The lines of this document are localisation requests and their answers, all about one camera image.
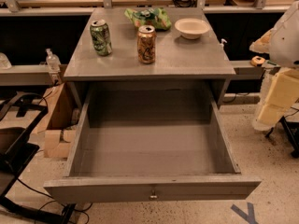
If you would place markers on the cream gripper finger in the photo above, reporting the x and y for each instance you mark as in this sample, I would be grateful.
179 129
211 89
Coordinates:
278 93

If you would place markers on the orange soda can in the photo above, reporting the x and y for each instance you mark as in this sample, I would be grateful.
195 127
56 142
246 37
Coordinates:
146 38

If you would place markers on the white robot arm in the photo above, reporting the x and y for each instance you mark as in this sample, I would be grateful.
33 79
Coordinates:
281 42

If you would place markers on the open grey top drawer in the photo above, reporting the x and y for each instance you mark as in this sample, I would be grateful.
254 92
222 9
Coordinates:
139 142

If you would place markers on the green soda can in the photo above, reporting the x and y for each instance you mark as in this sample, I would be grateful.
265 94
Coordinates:
101 37

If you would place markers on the black tripod stand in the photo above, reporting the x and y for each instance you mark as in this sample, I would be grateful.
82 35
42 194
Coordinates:
291 128

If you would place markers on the small white pump bottle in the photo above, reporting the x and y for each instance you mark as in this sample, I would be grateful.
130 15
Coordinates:
223 43

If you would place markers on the white bowl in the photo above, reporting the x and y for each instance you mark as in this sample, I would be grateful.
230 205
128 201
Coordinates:
192 28

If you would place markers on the green chip bag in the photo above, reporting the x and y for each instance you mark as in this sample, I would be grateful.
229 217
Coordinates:
156 17

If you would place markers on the grey cabinet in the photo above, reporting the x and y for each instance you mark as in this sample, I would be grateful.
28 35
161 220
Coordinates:
161 55

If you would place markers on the clear sanitizer bottle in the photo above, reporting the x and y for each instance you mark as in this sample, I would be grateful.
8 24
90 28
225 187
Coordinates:
52 61

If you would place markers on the cardboard box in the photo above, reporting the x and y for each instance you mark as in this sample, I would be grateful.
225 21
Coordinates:
60 103

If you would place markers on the black chair base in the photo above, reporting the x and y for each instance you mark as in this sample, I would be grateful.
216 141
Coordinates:
15 154

